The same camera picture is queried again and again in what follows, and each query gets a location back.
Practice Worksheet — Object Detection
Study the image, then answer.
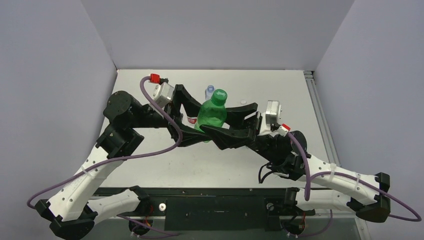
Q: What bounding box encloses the purple cable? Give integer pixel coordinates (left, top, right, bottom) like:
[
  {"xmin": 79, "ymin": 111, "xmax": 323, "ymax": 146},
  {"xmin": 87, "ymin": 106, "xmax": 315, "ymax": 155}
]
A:
[
  {"xmin": 286, "ymin": 131, "xmax": 422, "ymax": 223},
  {"xmin": 26, "ymin": 76, "xmax": 184, "ymax": 210}
]

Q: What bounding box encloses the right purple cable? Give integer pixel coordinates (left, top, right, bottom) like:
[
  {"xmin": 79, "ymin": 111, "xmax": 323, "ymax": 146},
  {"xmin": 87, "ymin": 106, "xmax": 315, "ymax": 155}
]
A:
[{"xmin": 286, "ymin": 131, "xmax": 422, "ymax": 223}]

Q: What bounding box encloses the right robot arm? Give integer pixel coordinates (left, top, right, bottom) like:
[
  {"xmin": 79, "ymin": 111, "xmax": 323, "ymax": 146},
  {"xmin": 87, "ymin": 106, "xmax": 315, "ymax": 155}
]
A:
[{"xmin": 195, "ymin": 100, "xmax": 391, "ymax": 223}]

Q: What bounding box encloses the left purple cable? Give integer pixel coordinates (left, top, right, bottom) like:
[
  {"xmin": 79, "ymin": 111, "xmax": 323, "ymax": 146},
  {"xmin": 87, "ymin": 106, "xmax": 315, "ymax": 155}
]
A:
[{"xmin": 26, "ymin": 76, "xmax": 184, "ymax": 210}]

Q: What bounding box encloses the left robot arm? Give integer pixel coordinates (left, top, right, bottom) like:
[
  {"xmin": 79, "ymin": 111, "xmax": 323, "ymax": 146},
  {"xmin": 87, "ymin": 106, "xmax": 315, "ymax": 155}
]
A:
[{"xmin": 34, "ymin": 83, "xmax": 201, "ymax": 240}]

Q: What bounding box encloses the red label clear bottle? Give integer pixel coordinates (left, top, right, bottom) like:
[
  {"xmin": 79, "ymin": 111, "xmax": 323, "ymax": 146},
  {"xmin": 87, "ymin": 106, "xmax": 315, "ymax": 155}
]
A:
[{"xmin": 187, "ymin": 116, "xmax": 198, "ymax": 125}]

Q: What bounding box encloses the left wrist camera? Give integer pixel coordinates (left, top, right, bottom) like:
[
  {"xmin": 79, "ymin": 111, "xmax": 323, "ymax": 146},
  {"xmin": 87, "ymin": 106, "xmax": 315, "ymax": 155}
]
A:
[{"xmin": 150, "ymin": 73, "xmax": 175, "ymax": 109}]

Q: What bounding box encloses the green bottle cap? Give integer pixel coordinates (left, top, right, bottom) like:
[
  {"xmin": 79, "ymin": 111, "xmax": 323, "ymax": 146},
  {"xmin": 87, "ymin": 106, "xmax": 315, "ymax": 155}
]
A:
[{"xmin": 210, "ymin": 89, "xmax": 228, "ymax": 106}]

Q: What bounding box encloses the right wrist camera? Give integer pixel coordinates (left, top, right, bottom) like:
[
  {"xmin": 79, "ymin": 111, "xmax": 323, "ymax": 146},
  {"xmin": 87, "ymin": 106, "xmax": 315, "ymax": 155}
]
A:
[{"xmin": 258, "ymin": 100, "xmax": 291, "ymax": 137}]

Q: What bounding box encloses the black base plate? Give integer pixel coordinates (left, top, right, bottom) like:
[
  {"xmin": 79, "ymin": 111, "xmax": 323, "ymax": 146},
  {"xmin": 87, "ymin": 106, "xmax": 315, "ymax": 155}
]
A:
[{"xmin": 89, "ymin": 187, "xmax": 316, "ymax": 233}]

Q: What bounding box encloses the aluminium frame rail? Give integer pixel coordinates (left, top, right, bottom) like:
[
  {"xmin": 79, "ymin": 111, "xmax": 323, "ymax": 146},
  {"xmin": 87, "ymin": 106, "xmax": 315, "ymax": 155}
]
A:
[{"xmin": 303, "ymin": 70, "xmax": 372, "ymax": 240}]

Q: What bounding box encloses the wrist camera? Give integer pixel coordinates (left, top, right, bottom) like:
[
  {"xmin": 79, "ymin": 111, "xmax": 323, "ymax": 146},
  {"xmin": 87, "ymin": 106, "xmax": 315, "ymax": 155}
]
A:
[
  {"xmin": 258, "ymin": 100, "xmax": 291, "ymax": 137},
  {"xmin": 150, "ymin": 73, "xmax": 175, "ymax": 109}
]

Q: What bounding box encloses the green plastic bottle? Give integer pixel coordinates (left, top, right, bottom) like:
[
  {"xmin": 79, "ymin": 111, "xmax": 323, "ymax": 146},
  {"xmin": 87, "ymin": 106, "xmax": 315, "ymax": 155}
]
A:
[{"xmin": 194, "ymin": 99, "xmax": 227, "ymax": 133}]

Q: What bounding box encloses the clear bluish bottle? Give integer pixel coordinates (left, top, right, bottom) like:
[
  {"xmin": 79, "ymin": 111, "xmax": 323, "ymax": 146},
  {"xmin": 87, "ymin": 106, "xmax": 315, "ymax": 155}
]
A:
[{"xmin": 205, "ymin": 85, "xmax": 215, "ymax": 101}]

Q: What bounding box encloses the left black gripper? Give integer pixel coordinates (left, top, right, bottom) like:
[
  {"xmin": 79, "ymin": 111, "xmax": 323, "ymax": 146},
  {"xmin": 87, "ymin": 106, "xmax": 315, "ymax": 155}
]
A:
[{"xmin": 129, "ymin": 86, "xmax": 211, "ymax": 144}]

